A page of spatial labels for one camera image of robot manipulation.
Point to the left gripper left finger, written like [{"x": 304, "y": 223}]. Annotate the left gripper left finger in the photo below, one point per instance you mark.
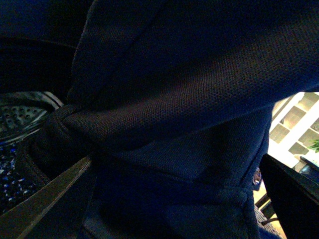
[{"x": 56, "y": 211}]

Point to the grey front-load washing machine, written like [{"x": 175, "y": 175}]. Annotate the grey front-load washing machine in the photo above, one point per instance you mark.
[{"x": 35, "y": 77}]

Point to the white lattice shelf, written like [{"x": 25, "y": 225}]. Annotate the white lattice shelf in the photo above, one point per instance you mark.
[{"x": 294, "y": 128}]

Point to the dark navy polo shirt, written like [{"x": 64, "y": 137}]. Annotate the dark navy polo shirt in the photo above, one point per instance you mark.
[{"x": 173, "y": 100}]

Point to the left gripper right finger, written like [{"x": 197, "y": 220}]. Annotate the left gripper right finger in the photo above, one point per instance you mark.
[{"x": 294, "y": 196}]

